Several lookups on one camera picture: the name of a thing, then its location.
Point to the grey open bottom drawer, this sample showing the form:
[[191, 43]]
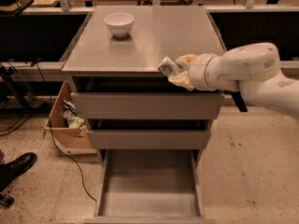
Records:
[[149, 187]]

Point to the grey middle drawer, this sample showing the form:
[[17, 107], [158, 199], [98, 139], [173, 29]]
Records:
[[124, 139]]

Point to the grey top drawer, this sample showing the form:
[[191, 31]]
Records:
[[100, 105]]

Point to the white ceramic bowl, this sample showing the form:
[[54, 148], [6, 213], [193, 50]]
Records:
[[119, 24]]

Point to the brown cardboard box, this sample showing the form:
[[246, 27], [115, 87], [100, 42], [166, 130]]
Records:
[[73, 138]]

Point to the crumpled trash in box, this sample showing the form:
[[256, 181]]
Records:
[[71, 115]]

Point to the grey drawer cabinet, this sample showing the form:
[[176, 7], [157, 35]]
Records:
[[101, 62]]

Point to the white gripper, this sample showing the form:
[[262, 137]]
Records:
[[196, 71]]

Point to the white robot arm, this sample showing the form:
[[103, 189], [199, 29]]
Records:
[[252, 70]]

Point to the black leather shoe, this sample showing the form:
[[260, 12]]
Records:
[[12, 170]]

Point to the black chair caster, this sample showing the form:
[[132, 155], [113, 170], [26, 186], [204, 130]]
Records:
[[6, 200]]

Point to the black stand left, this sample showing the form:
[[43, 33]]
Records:
[[22, 92]]

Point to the silver redbull can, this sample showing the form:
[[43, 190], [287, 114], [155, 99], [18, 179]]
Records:
[[168, 67]]

